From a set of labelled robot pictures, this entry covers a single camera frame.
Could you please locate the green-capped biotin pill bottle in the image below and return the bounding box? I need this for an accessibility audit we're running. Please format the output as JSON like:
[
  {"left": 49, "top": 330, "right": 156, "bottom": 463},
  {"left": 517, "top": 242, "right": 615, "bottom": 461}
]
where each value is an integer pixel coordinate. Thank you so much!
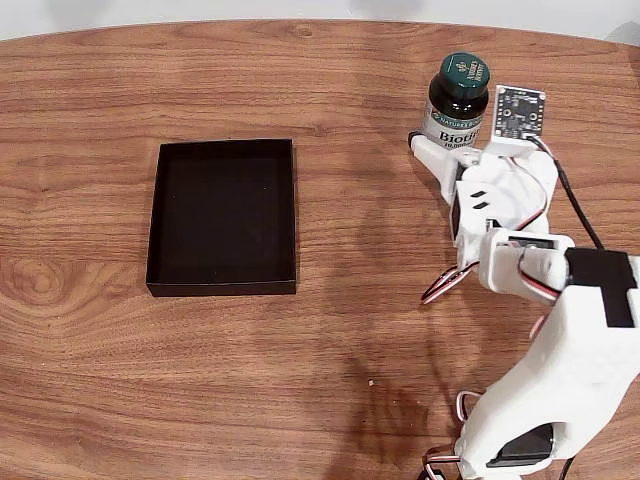
[{"left": 417, "top": 52, "right": 492, "bottom": 151}]

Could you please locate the shallow black cardboard box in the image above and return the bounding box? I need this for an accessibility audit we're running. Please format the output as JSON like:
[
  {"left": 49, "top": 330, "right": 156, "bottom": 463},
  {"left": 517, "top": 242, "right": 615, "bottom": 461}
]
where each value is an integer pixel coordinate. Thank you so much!
[{"left": 145, "top": 138, "right": 299, "bottom": 297}]

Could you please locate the black camera cable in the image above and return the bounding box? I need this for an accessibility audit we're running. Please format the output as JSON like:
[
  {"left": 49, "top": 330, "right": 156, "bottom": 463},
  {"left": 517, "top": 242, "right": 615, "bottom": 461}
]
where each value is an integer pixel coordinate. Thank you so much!
[{"left": 524, "top": 133, "right": 605, "bottom": 250}]

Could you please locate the black camera circuit board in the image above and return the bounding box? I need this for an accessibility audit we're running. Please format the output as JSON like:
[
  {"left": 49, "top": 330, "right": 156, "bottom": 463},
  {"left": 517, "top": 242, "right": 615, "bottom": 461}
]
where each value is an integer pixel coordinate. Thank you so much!
[{"left": 492, "top": 84, "right": 547, "bottom": 141}]

